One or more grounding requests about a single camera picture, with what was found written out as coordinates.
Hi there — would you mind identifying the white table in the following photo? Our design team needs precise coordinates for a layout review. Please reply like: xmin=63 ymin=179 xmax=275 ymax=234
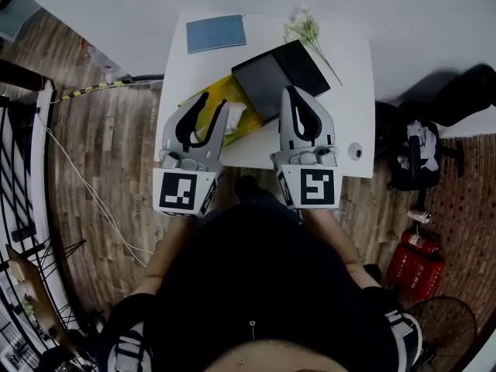
xmin=153 ymin=12 xmax=377 ymax=180

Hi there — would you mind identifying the clear plastic water jug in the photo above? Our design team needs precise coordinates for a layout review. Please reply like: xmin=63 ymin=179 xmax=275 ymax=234
xmin=81 ymin=39 xmax=122 ymax=74

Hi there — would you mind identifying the white artificial flower sprig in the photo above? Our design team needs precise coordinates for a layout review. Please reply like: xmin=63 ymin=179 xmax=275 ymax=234
xmin=282 ymin=7 xmax=344 ymax=87

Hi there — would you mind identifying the brown wooden shelf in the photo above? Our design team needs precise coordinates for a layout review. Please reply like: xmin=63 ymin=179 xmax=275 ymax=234
xmin=5 ymin=246 xmax=75 ymax=350

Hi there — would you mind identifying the black box lid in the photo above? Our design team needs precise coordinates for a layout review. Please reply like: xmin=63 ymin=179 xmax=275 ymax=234
xmin=231 ymin=40 xmax=332 ymax=128

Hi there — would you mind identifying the person's dark shirt torso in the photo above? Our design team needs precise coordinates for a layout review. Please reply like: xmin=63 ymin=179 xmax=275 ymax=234
xmin=102 ymin=202 xmax=412 ymax=372

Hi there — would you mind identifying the white clothes bundle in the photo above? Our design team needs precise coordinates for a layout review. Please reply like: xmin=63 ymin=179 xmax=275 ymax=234
xmin=396 ymin=119 xmax=441 ymax=172

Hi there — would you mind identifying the person's leg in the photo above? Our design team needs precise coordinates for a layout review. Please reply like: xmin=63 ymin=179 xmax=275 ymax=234
xmin=233 ymin=175 xmax=304 ymax=225

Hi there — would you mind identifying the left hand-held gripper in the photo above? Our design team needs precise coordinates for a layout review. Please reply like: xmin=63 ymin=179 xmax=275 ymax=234
xmin=152 ymin=91 xmax=231 ymax=219

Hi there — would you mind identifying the red fire extinguisher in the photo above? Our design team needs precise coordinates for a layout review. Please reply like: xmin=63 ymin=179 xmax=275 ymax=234
xmin=399 ymin=228 xmax=441 ymax=255

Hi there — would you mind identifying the white cable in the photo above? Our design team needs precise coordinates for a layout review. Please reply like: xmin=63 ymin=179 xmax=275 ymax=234
xmin=45 ymin=126 xmax=157 ymax=268

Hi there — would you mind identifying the black floor fan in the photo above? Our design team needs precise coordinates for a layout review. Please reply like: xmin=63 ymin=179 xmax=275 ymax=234
xmin=404 ymin=295 xmax=479 ymax=372

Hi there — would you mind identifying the person's left forearm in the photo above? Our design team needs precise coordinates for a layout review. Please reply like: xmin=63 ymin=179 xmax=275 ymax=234
xmin=145 ymin=215 xmax=199 ymax=298

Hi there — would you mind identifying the red fire extinguisher box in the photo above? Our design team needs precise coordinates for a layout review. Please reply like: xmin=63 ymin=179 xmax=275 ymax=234
xmin=387 ymin=243 xmax=446 ymax=299

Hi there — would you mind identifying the black metal stand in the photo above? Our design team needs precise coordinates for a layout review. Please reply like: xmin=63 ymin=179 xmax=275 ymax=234
xmin=36 ymin=238 xmax=88 ymax=273

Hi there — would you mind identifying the black metal railing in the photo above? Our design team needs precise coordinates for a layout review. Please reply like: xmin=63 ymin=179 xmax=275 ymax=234
xmin=0 ymin=58 xmax=53 ymax=247

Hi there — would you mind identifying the black office chair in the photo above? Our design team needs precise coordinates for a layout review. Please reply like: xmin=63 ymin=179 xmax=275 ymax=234
xmin=373 ymin=63 xmax=496 ymax=208

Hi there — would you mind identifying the person's right forearm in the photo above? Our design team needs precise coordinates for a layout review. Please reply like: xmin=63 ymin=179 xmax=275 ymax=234
xmin=299 ymin=207 xmax=368 ymax=287

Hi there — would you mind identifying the yellow box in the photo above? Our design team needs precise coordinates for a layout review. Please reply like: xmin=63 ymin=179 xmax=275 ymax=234
xmin=177 ymin=74 xmax=269 ymax=149

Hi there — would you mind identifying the yellow black striped cable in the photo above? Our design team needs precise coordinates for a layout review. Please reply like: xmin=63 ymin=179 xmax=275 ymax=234
xmin=59 ymin=77 xmax=131 ymax=102

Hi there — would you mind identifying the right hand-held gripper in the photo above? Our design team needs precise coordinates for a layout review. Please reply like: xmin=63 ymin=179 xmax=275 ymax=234
xmin=270 ymin=85 xmax=344 ymax=212

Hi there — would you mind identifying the blue notebook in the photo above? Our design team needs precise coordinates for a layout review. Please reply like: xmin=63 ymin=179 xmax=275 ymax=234
xmin=185 ymin=13 xmax=248 ymax=55

